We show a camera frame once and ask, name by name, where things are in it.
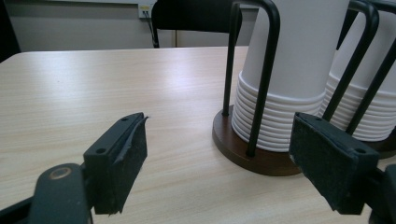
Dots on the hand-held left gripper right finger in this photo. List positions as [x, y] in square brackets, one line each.
[327, 161]

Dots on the stack of white paper cups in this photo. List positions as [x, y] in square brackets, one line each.
[386, 107]
[299, 46]

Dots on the white wall socket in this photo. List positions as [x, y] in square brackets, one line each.
[145, 9]

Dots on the dark furniture edge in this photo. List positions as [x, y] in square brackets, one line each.
[7, 31]

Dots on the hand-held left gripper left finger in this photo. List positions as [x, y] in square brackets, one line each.
[123, 161]

